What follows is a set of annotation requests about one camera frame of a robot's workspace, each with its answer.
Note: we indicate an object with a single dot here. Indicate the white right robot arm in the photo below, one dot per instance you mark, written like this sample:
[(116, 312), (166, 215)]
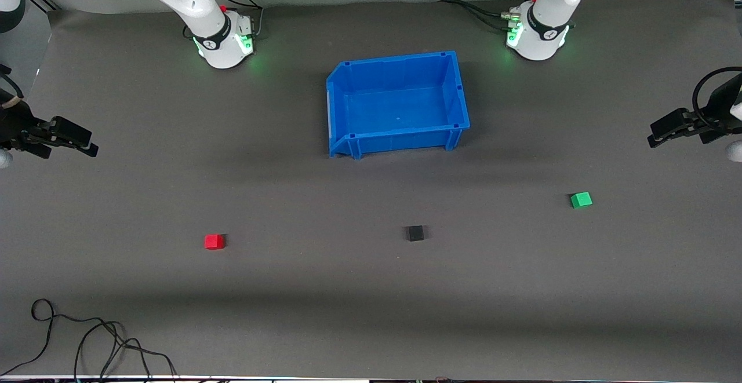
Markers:
[(203, 18)]

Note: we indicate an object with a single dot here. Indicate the small red cube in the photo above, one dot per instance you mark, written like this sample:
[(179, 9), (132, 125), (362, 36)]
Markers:
[(214, 242)]

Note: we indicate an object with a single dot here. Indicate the small black cube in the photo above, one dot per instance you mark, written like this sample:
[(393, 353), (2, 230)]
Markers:
[(415, 233)]

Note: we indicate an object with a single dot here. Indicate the dark grey table mat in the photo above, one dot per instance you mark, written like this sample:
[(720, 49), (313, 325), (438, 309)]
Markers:
[(371, 313)]

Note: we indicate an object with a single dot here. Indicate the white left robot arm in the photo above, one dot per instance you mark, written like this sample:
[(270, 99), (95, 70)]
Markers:
[(545, 29)]

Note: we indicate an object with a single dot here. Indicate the small green cube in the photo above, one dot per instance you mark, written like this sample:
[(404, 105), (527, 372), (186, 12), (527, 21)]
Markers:
[(581, 200)]

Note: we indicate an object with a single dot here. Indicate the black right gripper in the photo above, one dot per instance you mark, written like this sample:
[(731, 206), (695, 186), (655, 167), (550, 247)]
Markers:
[(16, 127)]

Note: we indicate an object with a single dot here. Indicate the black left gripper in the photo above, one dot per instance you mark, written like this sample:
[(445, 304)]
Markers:
[(717, 117)]

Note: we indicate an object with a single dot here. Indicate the blue plastic storage bin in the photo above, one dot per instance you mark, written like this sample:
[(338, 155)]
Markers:
[(400, 105)]

